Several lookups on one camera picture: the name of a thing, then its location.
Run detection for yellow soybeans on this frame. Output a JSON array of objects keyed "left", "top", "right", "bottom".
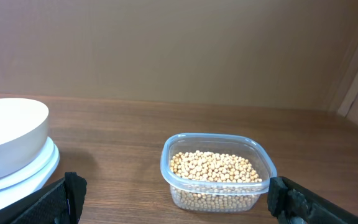
[{"left": 169, "top": 151, "right": 262, "bottom": 212}]

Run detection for white digital kitchen scale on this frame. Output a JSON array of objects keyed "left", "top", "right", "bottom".
[{"left": 0, "top": 138, "right": 60, "bottom": 210}]

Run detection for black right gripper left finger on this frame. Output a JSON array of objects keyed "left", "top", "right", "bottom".
[{"left": 0, "top": 172, "right": 87, "bottom": 224}]

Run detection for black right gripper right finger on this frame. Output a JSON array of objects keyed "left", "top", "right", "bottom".
[{"left": 267, "top": 177, "right": 358, "bottom": 224}]

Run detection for clear plastic container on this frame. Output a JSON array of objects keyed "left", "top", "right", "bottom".
[{"left": 160, "top": 133, "right": 277, "bottom": 213}]

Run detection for white round bowl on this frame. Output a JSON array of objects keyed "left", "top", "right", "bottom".
[{"left": 0, "top": 98, "right": 49, "bottom": 178}]

